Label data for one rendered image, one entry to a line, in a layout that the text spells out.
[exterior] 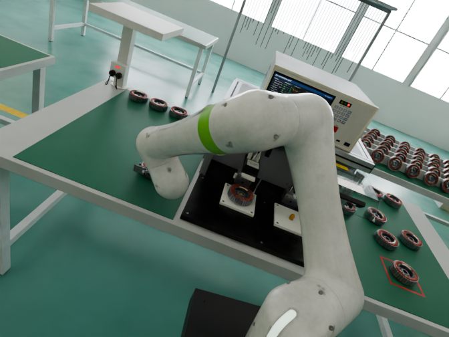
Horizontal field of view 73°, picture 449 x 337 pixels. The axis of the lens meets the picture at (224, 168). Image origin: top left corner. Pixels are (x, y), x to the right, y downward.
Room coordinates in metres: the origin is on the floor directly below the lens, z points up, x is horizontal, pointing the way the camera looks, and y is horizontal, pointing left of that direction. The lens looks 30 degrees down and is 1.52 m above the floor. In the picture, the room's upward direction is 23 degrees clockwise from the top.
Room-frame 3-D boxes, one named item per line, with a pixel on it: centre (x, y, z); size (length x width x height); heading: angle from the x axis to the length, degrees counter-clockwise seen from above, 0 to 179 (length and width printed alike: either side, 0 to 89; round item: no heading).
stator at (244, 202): (1.08, -0.11, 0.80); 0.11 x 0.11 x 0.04
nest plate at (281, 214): (1.10, -0.35, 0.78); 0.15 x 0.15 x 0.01; 3
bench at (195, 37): (4.34, 1.88, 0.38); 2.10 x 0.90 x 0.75; 93
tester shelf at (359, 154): (1.41, -0.21, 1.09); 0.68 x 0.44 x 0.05; 93
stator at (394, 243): (1.28, -0.86, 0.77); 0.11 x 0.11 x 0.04
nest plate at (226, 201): (1.08, -0.11, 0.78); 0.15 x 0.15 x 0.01; 3
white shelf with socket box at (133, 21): (1.62, 0.70, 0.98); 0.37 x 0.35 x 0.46; 93
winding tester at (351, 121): (1.41, -0.23, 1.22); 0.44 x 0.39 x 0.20; 93
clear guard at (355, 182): (1.11, -0.44, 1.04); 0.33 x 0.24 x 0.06; 3
